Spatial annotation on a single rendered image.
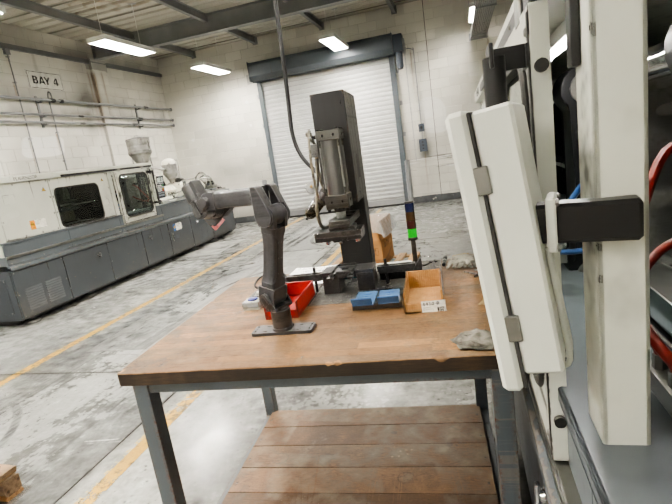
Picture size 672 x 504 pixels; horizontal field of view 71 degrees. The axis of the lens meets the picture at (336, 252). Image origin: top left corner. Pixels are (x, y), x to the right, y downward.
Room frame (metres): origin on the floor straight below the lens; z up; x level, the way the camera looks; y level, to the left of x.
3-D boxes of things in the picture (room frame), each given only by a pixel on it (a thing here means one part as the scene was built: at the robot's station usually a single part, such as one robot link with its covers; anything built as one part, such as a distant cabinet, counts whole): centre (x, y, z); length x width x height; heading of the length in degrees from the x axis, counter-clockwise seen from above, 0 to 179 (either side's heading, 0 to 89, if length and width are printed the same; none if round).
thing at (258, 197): (1.49, 0.27, 1.31); 0.30 x 0.09 x 0.12; 54
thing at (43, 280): (7.99, 3.31, 0.49); 5.51 x 1.02 x 0.97; 164
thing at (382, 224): (5.33, -0.37, 0.40); 0.67 x 0.60 x 0.50; 160
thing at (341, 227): (1.87, -0.04, 1.22); 0.26 x 0.18 x 0.30; 168
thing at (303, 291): (1.68, 0.19, 0.93); 0.25 x 0.12 x 0.06; 168
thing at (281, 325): (1.44, 0.20, 0.94); 0.20 x 0.07 x 0.08; 78
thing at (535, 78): (1.13, -0.42, 1.21); 0.86 x 0.10 x 0.79; 164
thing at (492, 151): (0.65, -0.29, 1.27); 0.23 x 0.18 x 0.38; 74
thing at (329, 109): (1.92, -0.07, 1.44); 0.17 x 0.13 x 0.42; 168
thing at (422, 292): (1.54, -0.28, 0.93); 0.25 x 0.13 x 0.08; 168
